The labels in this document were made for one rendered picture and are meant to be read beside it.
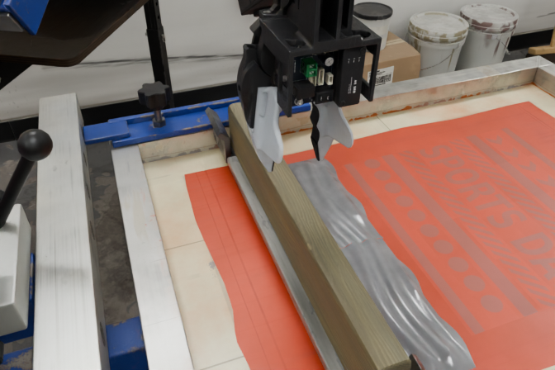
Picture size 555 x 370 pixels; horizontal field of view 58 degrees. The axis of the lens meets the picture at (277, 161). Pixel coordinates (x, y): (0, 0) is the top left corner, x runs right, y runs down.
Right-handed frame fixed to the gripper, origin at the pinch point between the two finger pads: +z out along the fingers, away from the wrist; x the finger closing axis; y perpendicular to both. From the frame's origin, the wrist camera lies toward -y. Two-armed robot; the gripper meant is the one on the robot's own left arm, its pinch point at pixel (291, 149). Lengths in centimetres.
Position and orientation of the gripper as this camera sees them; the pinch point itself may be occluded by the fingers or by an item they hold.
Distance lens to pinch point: 48.3
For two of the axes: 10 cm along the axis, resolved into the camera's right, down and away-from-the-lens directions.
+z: -0.1, 7.9, 6.1
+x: 9.4, -2.1, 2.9
